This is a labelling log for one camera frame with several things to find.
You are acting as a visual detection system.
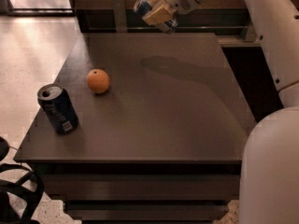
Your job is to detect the red bull can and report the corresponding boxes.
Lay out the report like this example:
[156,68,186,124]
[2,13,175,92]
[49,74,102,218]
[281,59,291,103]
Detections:
[134,0,178,34]

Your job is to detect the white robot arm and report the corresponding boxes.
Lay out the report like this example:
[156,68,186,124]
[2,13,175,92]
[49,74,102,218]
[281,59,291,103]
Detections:
[238,0,299,224]

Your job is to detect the dark blue soda can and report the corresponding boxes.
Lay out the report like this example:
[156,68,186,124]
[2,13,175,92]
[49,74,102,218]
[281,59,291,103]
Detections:
[37,83,78,134]

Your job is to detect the orange fruit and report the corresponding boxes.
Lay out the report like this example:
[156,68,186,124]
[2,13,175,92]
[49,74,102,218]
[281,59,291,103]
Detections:
[86,69,110,94]

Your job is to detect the dark brown drawer cabinet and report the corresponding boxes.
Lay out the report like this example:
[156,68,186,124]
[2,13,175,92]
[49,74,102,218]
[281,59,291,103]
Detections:
[15,34,255,224]

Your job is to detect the black chair base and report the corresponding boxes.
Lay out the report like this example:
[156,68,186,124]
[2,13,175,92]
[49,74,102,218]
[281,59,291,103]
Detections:
[0,135,45,224]

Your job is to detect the left metal bracket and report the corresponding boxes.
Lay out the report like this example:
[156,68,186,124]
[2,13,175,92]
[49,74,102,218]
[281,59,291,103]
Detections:
[112,0,127,33]

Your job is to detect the metal bracket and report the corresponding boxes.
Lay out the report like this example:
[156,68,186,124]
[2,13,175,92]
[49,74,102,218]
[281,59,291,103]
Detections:
[112,0,127,33]
[240,22,256,42]

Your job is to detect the right metal bracket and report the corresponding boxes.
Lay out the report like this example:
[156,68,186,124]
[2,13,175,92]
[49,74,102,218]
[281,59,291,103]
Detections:
[240,22,256,42]

